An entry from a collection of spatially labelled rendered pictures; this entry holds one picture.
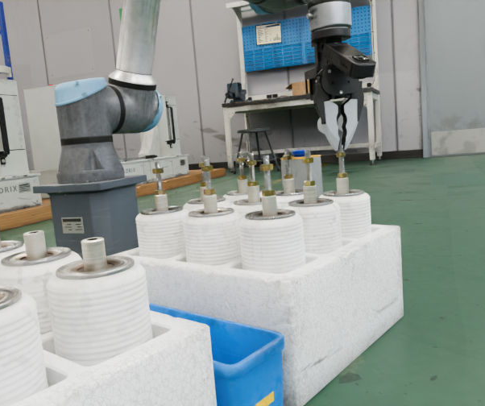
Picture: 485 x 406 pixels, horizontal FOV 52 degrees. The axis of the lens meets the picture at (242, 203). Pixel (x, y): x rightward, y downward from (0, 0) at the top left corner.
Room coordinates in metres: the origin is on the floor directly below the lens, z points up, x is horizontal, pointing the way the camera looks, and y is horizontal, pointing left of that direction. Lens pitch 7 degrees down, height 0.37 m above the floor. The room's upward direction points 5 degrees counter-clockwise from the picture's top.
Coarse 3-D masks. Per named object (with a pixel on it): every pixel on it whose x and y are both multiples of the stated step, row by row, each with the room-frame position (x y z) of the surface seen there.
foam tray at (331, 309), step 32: (128, 256) 0.84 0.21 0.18; (320, 256) 0.73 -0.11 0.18; (352, 256) 0.76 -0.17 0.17; (384, 256) 0.86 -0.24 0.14; (160, 288) 0.77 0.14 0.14; (192, 288) 0.73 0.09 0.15; (224, 288) 0.69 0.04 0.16; (256, 288) 0.65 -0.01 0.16; (288, 288) 0.62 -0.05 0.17; (320, 288) 0.68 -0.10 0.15; (352, 288) 0.75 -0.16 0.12; (384, 288) 0.85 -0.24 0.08; (256, 320) 0.65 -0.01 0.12; (288, 320) 0.62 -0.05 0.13; (320, 320) 0.67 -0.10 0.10; (352, 320) 0.75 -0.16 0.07; (384, 320) 0.85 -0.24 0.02; (288, 352) 0.62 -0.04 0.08; (320, 352) 0.67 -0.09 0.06; (352, 352) 0.74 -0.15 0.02; (288, 384) 0.62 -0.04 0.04; (320, 384) 0.66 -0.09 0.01
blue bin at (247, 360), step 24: (168, 312) 0.73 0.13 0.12; (216, 336) 0.66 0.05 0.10; (240, 336) 0.64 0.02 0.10; (264, 336) 0.61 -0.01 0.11; (216, 360) 0.66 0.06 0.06; (240, 360) 0.64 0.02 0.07; (264, 360) 0.55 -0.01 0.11; (216, 384) 0.53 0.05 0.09; (240, 384) 0.52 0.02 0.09; (264, 384) 0.56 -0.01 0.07
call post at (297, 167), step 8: (296, 160) 1.13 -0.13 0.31; (320, 160) 1.16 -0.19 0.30; (296, 168) 1.13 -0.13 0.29; (304, 168) 1.12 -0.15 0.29; (312, 168) 1.13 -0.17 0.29; (320, 168) 1.16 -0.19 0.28; (296, 176) 1.13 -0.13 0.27; (304, 176) 1.12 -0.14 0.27; (312, 176) 1.13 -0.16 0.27; (320, 176) 1.16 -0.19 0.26; (296, 184) 1.13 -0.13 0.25; (320, 184) 1.16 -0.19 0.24; (320, 192) 1.16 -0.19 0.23
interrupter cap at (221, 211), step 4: (220, 208) 0.83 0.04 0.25; (224, 208) 0.82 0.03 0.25; (228, 208) 0.82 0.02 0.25; (232, 208) 0.81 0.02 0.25; (192, 212) 0.81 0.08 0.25; (196, 212) 0.80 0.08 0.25; (200, 212) 0.81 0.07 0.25; (204, 212) 0.81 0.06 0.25; (220, 212) 0.80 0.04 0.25; (224, 212) 0.77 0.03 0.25; (228, 212) 0.77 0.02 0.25; (232, 212) 0.78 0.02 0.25; (192, 216) 0.77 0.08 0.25; (196, 216) 0.77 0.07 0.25; (200, 216) 0.76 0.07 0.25; (204, 216) 0.76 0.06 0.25; (208, 216) 0.76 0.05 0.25; (212, 216) 0.76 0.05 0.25; (216, 216) 0.76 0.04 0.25
